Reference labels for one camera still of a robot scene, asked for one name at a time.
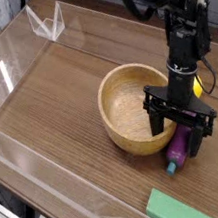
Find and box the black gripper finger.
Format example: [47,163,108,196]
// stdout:
[188,126,204,157]
[149,110,165,136]

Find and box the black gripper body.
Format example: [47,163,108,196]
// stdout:
[143,85,218,137]

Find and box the purple toy eggplant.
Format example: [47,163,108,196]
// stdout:
[166,124,191,175]

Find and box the brown wooden bowl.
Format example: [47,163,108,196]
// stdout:
[97,63,176,156]

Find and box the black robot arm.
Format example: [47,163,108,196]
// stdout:
[122,0,217,157]

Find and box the yellow toy lemon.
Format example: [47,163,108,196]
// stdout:
[193,76,203,97]

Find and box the green foam block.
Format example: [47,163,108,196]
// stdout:
[146,188,211,218]

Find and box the clear acrylic tray wall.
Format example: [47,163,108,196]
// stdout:
[0,131,149,218]

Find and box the clear acrylic corner bracket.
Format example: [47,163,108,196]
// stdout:
[25,1,65,42]

